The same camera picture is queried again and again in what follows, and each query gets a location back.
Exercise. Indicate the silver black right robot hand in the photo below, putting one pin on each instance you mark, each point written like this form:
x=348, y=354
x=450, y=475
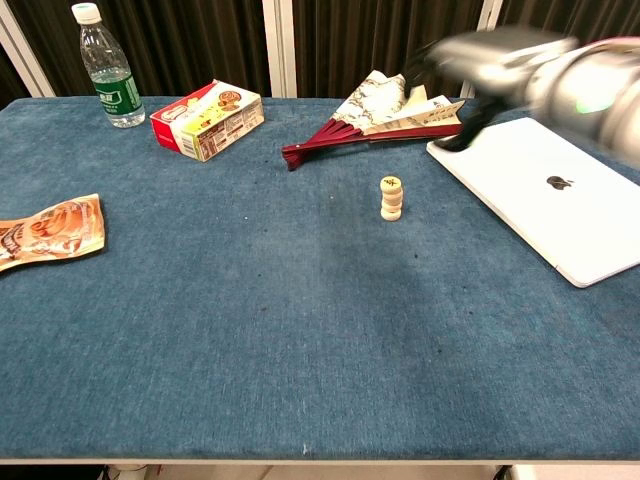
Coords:
x=490, y=60

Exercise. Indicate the chess piece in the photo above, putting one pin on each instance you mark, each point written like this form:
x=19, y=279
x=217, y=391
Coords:
x=391, y=216
x=391, y=194
x=391, y=201
x=391, y=208
x=390, y=183

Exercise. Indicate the chess piece bottom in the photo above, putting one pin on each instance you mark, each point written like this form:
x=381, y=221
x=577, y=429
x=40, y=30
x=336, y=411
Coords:
x=391, y=194

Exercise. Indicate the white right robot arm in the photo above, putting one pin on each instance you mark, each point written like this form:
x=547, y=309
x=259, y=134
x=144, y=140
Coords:
x=595, y=95

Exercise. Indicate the black curtain panel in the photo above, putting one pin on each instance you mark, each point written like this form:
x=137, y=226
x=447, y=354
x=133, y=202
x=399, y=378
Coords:
x=575, y=17
x=360, y=35
x=10, y=80
x=190, y=45

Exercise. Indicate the red ribbed paper folding fan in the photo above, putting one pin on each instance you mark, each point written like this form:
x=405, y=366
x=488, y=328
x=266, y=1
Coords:
x=380, y=110

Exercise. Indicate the white closed laptop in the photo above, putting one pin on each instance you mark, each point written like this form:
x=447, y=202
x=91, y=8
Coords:
x=540, y=200

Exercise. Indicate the red yellow snack carton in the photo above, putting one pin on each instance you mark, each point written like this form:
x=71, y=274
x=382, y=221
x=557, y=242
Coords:
x=210, y=122

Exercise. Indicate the clear plastic water bottle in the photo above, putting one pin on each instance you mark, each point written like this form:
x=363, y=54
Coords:
x=111, y=95

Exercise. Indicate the blue table cloth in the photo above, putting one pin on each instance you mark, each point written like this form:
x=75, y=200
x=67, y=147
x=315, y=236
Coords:
x=200, y=350

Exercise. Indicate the orange snack pouch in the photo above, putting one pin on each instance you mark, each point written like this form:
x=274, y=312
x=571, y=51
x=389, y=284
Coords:
x=55, y=232

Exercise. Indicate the white slanted frame post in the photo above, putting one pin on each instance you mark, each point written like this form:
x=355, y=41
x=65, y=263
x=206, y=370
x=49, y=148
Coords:
x=487, y=15
x=25, y=50

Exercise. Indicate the white vertical frame post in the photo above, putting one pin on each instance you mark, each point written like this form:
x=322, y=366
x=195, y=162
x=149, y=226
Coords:
x=280, y=45

